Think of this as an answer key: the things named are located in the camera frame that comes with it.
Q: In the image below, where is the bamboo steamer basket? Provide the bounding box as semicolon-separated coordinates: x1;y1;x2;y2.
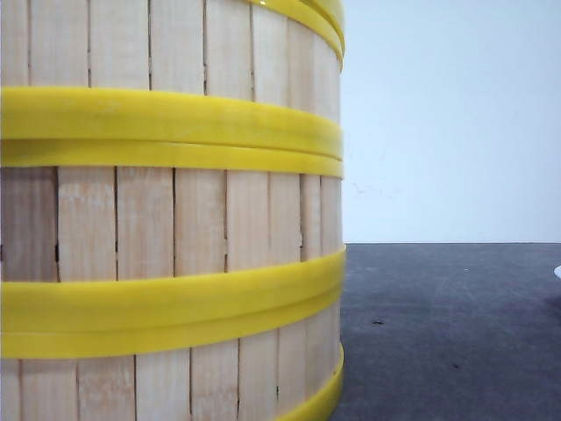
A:
0;139;347;360
1;1;343;177
1;305;344;420

